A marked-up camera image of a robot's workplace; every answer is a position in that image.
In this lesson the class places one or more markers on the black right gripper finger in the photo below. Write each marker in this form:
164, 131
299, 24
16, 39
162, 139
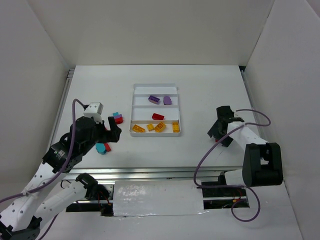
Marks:
214, 131
226, 141

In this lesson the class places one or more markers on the yellow lego plate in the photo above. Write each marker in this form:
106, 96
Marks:
176, 127

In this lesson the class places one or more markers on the teal rounded lego brick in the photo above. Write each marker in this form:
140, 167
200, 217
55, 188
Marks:
100, 148

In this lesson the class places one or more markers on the yellow rounded lego brick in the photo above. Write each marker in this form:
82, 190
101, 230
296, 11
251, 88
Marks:
160, 127

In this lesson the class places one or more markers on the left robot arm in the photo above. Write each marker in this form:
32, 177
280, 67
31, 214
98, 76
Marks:
31, 209

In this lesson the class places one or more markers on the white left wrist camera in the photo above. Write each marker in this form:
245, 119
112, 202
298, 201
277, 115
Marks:
94, 111

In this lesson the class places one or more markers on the red curved lego brick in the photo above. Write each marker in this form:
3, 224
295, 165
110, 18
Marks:
158, 117

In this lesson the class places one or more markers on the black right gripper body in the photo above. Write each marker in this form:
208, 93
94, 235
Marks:
222, 124

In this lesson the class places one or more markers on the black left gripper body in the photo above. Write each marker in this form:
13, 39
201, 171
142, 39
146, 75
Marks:
109, 132

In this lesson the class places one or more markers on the red cloud lego brick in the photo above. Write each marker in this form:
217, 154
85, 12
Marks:
107, 147

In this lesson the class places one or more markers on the silver foil cover plate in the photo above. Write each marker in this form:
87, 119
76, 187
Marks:
157, 198

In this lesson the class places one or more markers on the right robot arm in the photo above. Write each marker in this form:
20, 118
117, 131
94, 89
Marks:
262, 161

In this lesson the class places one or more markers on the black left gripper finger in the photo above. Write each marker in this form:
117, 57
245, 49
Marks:
109, 137
113, 126

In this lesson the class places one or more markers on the small yellow lego cube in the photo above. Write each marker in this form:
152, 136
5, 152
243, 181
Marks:
150, 127

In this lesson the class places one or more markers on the purple sloped lego brick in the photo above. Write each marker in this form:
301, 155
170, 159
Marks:
153, 99

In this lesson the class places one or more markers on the purple flower lego brick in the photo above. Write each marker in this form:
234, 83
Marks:
167, 100

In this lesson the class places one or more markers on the yellow sloped lego brick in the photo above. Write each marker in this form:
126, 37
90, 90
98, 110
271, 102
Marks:
138, 129

